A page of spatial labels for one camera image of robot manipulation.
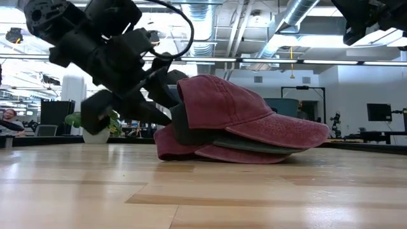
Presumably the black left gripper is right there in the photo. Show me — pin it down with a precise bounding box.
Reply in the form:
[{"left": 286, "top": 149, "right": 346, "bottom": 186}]
[{"left": 49, "top": 33, "right": 189, "bottom": 135}]

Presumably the dark green baseball cap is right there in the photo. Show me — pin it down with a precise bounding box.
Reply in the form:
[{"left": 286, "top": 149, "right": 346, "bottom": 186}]
[{"left": 169, "top": 103, "right": 308, "bottom": 155}]

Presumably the maroon baseball cap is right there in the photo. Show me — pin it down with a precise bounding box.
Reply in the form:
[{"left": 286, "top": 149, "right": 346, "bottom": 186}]
[
  {"left": 153, "top": 123, "right": 290, "bottom": 165},
  {"left": 176, "top": 74, "right": 331, "bottom": 149}
]

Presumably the green potted plant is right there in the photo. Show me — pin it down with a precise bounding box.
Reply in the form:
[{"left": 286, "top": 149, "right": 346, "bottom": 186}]
[{"left": 64, "top": 109, "right": 123, "bottom": 144}]

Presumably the white ceiling light strip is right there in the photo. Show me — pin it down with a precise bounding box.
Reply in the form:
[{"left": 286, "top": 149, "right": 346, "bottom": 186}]
[
  {"left": 241, "top": 58, "right": 298, "bottom": 64},
  {"left": 179, "top": 57, "right": 238, "bottom": 63},
  {"left": 302, "top": 59, "right": 359, "bottom": 66}
]

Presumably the black cabinet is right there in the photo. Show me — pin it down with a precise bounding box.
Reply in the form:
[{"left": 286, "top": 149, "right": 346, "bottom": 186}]
[{"left": 40, "top": 99, "right": 76, "bottom": 137}]

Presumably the grey office chair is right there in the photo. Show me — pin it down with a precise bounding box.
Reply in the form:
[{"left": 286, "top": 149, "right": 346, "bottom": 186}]
[{"left": 34, "top": 124, "right": 59, "bottom": 137}]

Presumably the teal plastic bin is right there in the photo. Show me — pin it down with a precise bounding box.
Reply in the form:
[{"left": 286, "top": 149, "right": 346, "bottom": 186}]
[{"left": 264, "top": 97, "right": 300, "bottom": 119}]

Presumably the person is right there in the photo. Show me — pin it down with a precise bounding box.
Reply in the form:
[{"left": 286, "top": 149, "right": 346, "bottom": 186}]
[{"left": 0, "top": 108, "right": 26, "bottom": 137}]

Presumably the black ceiling-mounted device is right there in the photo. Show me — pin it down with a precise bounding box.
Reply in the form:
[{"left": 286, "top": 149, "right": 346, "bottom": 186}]
[{"left": 5, "top": 27, "right": 24, "bottom": 45}]

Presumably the small black background robot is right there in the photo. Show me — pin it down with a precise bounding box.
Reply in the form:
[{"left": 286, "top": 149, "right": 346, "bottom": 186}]
[{"left": 329, "top": 111, "right": 341, "bottom": 139}]

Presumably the black monitor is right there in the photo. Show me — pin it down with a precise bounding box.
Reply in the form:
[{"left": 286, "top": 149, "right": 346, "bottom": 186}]
[{"left": 366, "top": 103, "right": 393, "bottom": 122}]

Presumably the black background table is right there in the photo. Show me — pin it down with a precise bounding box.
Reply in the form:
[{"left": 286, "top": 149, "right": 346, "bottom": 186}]
[{"left": 343, "top": 130, "right": 407, "bottom": 146}]

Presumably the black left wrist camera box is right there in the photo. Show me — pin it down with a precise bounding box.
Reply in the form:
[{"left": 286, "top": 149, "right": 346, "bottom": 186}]
[{"left": 109, "top": 27, "right": 156, "bottom": 76}]

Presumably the black left wrist camera cable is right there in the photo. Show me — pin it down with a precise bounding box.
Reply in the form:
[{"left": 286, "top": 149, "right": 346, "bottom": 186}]
[{"left": 139, "top": 0, "right": 195, "bottom": 61}]

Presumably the ribbed silver ceiling duct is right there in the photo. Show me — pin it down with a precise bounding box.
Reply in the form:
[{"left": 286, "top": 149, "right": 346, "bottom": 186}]
[{"left": 187, "top": 3, "right": 214, "bottom": 58}]

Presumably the black metal table frame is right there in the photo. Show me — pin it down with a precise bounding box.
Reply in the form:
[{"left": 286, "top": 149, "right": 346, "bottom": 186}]
[{"left": 0, "top": 135, "right": 407, "bottom": 156}]

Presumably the yellow hanging cord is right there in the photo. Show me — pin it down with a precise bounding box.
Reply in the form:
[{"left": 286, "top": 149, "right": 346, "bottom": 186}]
[{"left": 288, "top": 46, "right": 296, "bottom": 80}]

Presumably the black tall stand frame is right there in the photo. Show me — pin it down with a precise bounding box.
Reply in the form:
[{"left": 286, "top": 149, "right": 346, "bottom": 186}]
[{"left": 280, "top": 85, "right": 327, "bottom": 123}]

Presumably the smooth silver ceiling duct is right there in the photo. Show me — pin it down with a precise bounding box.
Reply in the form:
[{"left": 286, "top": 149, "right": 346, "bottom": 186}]
[{"left": 247, "top": 0, "right": 321, "bottom": 73}]

